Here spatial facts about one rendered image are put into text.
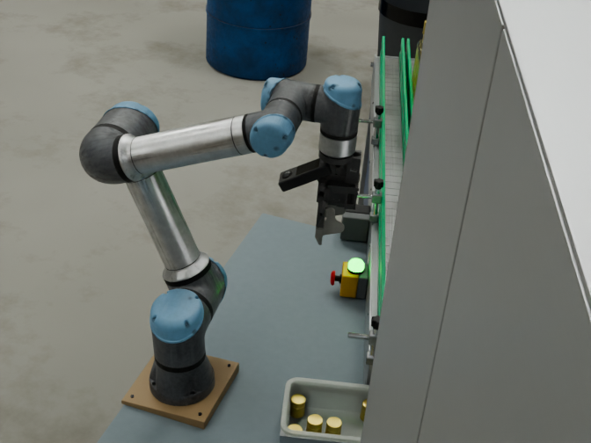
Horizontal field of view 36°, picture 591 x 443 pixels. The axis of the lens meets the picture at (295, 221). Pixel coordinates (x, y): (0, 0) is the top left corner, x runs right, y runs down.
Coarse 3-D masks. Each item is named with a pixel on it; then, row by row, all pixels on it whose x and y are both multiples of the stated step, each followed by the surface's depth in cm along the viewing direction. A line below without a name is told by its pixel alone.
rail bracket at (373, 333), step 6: (372, 318) 201; (378, 318) 200; (372, 324) 200; (378, 324) 199; (372, 330) 202; (348, 336) 203; (354, 336) 203; (360, 336) 203; (366, 336) 203; (372, 336) 202; (372, 342) 202; (372, 348) 204; (372, 354) 205; (366, 360) 206; (372, 360) 205
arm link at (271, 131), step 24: (216, 120) 174; (240, 120) 171; (264, 120) 166; (288, 120) 168; (96, 144) 182; (120, 144) 179; (144, 144) 178; (168, 144) 176; (192, 144) 174; (216, 144) 172; (240, 144) 171; (264, 144) 167; (288, 144) 168; (96, 168) 182; (120, 168) 179; (144, 168) 179; (168, 168) 179
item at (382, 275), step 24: (384, 48) 341; (384, 72) 323; (384, 96) 306; (384, 120) 291; (384, 144) 278; (384, 168) 265; (384, 192) 254; (384, 216) 244; (384, 240) 234; (384, 264) 225
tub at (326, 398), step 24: (288, 384) 205; (312, 384) 207; (336, 384) 207; (360, 384) 207; (288, 408) 202; (312, 408) 210; (336, 408) 209; (360, 408) 209; (288, 432) 193; (312, 432) 194; (360, 432) 204
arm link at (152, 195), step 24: (120, 120) 190; (144, 120) 194; (144, 192) 198; (168, 192) 201; (144, 216) 202; (168, 216) 202; (168, 240) 204; (192, 240) 208; (168, 264) 208; (192, 264) 208; (216, 264) 217; (168, 288) 213; (192, 288) 208; (216, 288) 212
